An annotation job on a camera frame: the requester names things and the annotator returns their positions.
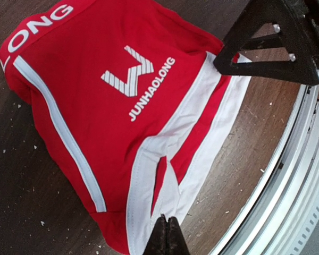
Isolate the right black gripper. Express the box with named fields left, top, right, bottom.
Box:
left=214, top=0, right=319, bottom=85

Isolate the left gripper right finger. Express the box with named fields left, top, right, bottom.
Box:
left=166, top=217, right=190, bottom=255

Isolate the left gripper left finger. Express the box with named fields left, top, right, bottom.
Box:
left=143, top=214, right=167, bottom=255

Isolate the red white-trimmed underwear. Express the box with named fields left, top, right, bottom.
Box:
left=0, top=1, right=250, bottom=254

